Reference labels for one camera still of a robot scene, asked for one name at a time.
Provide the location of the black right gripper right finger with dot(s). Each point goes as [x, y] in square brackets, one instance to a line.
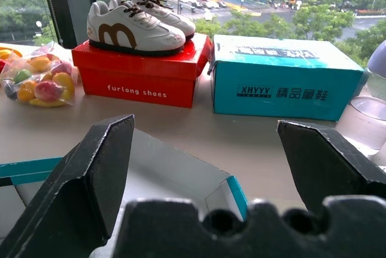
[325, 164]

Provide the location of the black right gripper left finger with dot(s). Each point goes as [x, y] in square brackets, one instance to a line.
[75, 185]

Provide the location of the teal cardboard box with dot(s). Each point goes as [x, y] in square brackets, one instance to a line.
[169, 173]

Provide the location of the teal shoe box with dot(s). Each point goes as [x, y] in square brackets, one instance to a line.
[280, 80]

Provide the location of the red shoe box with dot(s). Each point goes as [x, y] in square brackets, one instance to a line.
[141, 74]

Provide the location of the clear plastic cup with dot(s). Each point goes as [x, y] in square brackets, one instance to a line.
[366, 104]

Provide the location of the clear bag of toy fruit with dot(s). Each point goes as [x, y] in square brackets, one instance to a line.
[39, 78]

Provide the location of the white shoe brown m logo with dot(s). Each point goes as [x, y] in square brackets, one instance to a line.
[132, 30]

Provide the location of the white shoe brown laces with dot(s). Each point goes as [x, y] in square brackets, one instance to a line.
[166, 14]

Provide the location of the dark window frame post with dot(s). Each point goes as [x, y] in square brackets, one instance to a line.
[64, 5]

